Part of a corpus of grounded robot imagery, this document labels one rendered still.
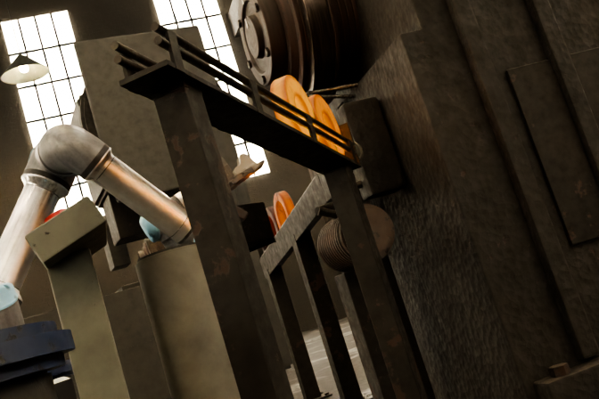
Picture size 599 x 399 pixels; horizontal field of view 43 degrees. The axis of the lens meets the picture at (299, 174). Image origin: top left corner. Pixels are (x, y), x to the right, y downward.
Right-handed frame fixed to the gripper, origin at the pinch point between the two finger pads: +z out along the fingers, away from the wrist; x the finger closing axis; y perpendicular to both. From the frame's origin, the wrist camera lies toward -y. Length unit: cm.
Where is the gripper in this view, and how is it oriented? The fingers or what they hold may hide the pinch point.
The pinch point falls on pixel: (262, 165)
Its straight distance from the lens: 206.2
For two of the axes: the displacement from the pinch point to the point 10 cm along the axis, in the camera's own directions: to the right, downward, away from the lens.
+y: -5.7, -8.2, 0.7
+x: -2.3, 2.4, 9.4
